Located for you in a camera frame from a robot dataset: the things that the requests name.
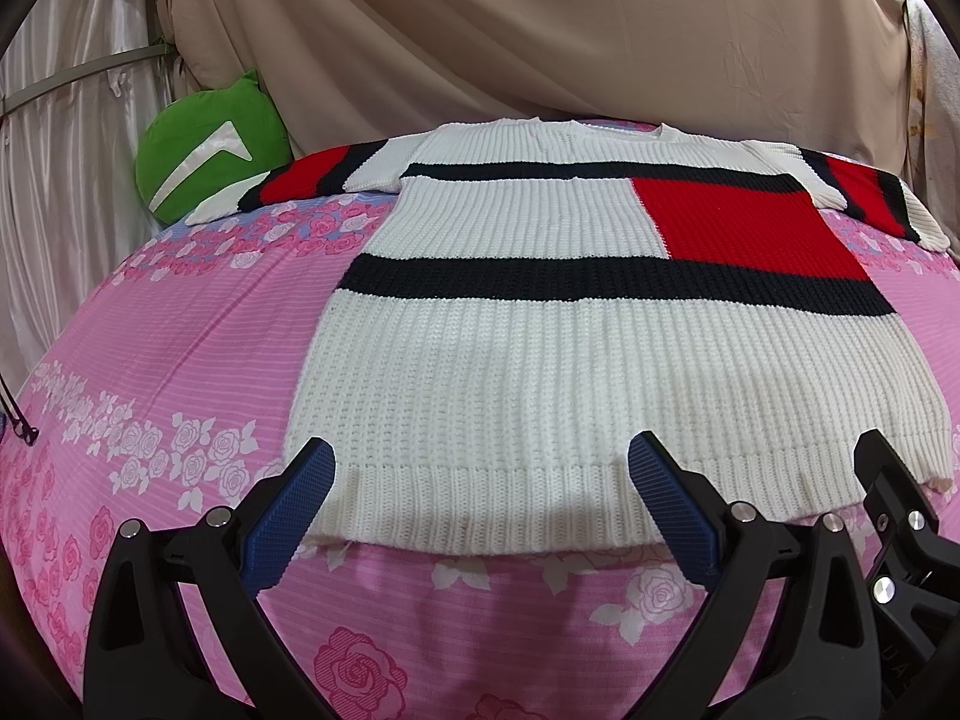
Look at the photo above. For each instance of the beige backdrop curtain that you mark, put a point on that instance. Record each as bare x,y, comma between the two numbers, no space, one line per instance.
826,74

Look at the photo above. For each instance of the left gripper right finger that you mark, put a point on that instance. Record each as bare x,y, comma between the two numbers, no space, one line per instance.
820,657

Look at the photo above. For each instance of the silver satin curtain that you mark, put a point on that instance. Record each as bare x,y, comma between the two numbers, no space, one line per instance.
70,211

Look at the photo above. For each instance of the green plush pillow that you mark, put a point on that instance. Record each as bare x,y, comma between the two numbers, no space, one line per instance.
209,144

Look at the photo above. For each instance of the white red black knit sweater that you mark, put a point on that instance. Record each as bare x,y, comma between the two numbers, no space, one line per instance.
541,292

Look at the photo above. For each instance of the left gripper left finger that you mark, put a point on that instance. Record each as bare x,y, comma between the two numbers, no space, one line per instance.
143,658

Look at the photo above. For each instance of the pink floral bed sheet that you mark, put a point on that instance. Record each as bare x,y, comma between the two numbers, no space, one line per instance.
170,394

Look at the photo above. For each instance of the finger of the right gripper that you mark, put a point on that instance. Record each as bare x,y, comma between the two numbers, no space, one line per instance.
913,581

